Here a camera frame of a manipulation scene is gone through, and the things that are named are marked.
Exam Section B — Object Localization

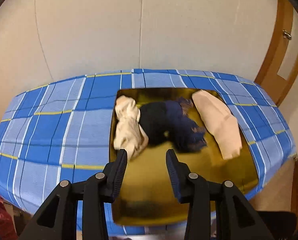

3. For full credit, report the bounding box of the navy lace underwear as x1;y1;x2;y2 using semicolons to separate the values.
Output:
165;98;206;153

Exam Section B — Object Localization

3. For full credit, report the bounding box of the beige stocking bundle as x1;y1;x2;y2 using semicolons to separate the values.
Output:
113;95;148;161

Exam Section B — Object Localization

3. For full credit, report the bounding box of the peach garment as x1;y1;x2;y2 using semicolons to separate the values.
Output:
192;90;242;160

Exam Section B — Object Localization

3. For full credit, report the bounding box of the black sock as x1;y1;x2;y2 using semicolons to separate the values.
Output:
139;102;170;146

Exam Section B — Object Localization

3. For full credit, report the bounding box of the gold lined dark box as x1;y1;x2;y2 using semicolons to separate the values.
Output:
109;87;261;227

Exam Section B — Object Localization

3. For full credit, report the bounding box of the blue plaid bed sheet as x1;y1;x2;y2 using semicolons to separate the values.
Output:
0;68;298;236

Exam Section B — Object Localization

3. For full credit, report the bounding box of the wooden door frame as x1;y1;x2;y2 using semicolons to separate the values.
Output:
255;0;298;106

